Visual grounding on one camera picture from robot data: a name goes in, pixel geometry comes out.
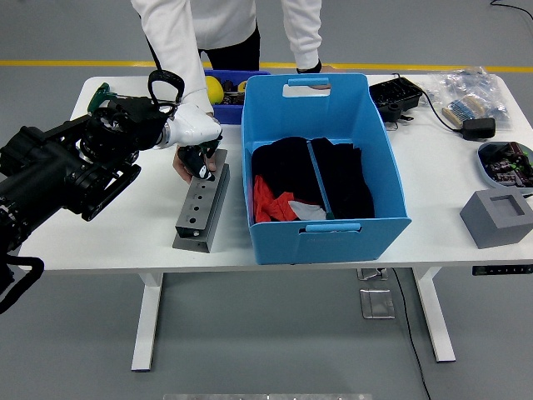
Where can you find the grey white cloth piece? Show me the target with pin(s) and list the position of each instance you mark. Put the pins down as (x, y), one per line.
(308, 210)

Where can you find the dark brown round part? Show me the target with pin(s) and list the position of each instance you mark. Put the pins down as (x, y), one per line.
(230, 86)

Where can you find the beige resistor strip bundle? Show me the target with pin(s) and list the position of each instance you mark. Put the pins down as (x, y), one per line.
(462, 110)

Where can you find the light blue dish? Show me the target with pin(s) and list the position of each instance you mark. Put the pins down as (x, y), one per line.
(488, 180)

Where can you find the yellow floor tape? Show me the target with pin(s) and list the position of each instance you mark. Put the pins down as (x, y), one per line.
(62, 63)

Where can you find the small dark blue bin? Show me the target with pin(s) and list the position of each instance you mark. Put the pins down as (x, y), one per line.
(227, 114)

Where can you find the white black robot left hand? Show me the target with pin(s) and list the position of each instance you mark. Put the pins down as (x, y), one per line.
(193, 125)

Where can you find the grey metal tool holder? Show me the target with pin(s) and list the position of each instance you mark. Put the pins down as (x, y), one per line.
(218, 196)

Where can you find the person's left forearm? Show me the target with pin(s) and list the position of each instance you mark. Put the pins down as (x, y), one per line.
(304, 37)

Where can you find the yellow tape measure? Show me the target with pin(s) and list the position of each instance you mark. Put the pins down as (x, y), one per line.
(241, 86)

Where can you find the pile of dark capacitors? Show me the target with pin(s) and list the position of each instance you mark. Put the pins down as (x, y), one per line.
(508, 166)

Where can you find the small metal floor plate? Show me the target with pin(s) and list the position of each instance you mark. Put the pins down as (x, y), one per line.
(372, 275)

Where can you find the black plastic tray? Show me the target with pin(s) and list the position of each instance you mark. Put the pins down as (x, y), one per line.
(395, 93)

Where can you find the red cloth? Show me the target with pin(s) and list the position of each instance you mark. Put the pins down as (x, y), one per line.
(266, 204)

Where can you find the large blue plastic box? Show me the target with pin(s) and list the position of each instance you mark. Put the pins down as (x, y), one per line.
(354, 246)

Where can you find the black power adapter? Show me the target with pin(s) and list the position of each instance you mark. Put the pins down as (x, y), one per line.
(479, 129)

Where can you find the black wrist watch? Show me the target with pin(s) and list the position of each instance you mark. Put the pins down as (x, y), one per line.
(310, 68)

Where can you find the large metal floor plate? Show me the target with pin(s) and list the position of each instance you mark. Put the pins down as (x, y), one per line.
(377, 304)

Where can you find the person's right hand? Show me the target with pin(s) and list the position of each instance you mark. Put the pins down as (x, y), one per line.
(180, 168)

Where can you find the person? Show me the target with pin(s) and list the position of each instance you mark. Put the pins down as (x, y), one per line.
(225, 21)

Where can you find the black cloth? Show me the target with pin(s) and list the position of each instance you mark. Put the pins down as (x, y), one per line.
(283, 166)

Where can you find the black table control panel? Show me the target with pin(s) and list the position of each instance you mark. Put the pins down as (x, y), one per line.
(499, 270)

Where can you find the yellow lemon-shaped ball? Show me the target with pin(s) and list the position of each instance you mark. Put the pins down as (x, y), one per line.
(214, 89)

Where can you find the white table leg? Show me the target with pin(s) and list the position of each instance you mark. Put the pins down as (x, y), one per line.
(433, 316)
(147, 325)

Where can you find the person's left hand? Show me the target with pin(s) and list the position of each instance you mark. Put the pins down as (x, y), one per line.
(327, 68)

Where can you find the grey block with square recess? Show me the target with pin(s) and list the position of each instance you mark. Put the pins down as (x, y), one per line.
(487, 225)

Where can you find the clear plastic parts bags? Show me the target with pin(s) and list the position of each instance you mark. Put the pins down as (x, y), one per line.
(466, 83)

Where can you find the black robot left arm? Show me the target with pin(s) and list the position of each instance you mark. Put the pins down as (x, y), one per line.
(41, 171)

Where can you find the person's right forearm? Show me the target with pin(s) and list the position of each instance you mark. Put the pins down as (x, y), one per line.
(189, 83)

